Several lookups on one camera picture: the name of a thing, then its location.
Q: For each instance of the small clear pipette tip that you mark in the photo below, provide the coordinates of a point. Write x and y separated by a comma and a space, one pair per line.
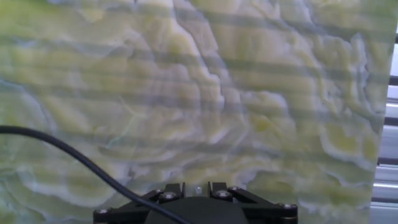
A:
198, 190

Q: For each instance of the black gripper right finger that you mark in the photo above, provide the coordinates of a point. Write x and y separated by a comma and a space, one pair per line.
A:
258, 208

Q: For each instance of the green marble pattern mat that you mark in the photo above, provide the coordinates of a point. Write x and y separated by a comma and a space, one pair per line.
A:
217, 93

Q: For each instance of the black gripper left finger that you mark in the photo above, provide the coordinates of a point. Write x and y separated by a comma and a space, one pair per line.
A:
124, 211

